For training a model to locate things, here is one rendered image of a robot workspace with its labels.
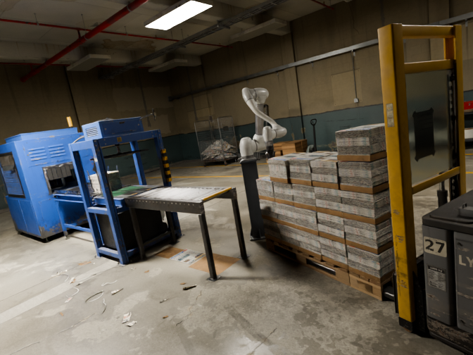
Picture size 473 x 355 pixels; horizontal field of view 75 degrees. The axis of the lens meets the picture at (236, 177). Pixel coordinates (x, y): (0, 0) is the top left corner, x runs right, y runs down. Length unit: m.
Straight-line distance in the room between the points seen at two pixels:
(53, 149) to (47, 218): 1.16
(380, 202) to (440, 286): 0.65
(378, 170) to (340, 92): 7.56
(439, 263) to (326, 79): 8.36
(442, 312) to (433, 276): 0.22
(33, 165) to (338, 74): 7.92
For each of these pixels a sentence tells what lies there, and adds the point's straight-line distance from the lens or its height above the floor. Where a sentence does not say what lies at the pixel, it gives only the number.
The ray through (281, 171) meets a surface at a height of 0.95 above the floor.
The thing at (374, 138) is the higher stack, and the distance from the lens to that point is 2.34.
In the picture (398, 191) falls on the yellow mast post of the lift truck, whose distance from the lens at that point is 2.01.
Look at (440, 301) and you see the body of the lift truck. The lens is 2.23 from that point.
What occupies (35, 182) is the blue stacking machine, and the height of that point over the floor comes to 1.05.
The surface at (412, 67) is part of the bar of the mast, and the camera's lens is 2.10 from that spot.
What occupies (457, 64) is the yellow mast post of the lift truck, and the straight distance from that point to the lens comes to 2.53.
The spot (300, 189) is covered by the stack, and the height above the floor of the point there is 0.79.
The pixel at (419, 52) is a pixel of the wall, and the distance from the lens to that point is 9.37.
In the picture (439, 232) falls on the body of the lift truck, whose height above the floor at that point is 0.72.
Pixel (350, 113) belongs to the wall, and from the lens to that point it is 9.76.
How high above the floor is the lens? 1.49
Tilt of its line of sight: 10 degrees down
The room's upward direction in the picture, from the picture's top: 9 degrees counter-clockwise
